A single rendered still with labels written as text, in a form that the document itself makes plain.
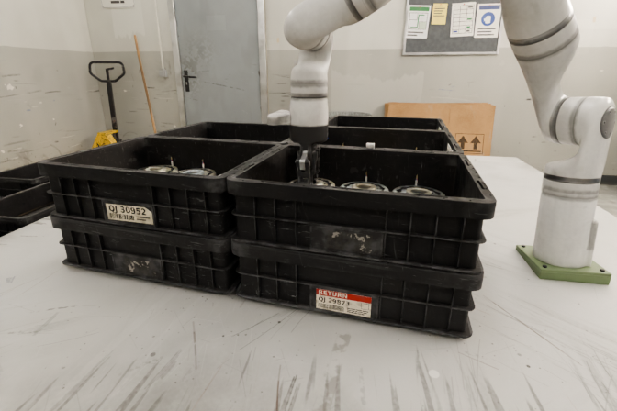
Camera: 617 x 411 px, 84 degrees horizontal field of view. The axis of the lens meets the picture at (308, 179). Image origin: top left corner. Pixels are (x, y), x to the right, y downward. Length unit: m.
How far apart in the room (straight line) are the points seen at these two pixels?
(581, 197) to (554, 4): 0.36
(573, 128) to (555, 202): 0.14
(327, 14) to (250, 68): 3.42
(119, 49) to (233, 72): 1.42
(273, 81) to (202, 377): 3.62
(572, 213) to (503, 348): 0.32
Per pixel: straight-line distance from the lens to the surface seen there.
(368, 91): 3.83
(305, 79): 0.64
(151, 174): 0.64
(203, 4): 4.27
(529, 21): 0.67
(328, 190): 0.50
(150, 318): 0.67
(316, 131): 0.65
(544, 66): 0.71
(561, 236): 0.85
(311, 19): 0.63
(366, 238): 0.53
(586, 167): 0.81
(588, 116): 0.80
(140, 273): 0.76
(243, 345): 0.58
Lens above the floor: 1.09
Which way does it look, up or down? 17 degrees down
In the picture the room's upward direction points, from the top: straight up
